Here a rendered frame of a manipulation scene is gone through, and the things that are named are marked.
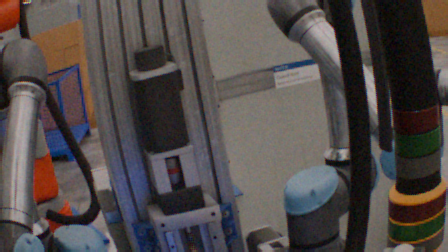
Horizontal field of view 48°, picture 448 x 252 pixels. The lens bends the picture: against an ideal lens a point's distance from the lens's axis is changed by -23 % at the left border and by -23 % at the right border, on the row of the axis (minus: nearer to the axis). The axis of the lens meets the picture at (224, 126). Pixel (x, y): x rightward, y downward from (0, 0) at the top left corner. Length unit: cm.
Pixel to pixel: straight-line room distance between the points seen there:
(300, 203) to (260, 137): 107
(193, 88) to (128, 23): 20
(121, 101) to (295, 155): 118
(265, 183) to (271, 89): 33
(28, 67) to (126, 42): 30
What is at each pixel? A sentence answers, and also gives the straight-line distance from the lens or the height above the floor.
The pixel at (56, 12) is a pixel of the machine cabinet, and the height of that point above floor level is 188.
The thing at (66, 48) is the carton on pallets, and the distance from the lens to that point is 838.
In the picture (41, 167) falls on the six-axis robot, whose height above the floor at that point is 65.
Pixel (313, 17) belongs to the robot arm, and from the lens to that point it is 111.
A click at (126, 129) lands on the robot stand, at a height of 142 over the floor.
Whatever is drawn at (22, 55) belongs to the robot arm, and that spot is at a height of 165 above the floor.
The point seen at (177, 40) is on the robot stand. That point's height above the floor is 157.
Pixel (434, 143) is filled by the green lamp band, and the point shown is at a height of 159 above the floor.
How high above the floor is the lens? 169
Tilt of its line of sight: 14 degrees down
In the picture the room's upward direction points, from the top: 11 degrees counter-clockwise
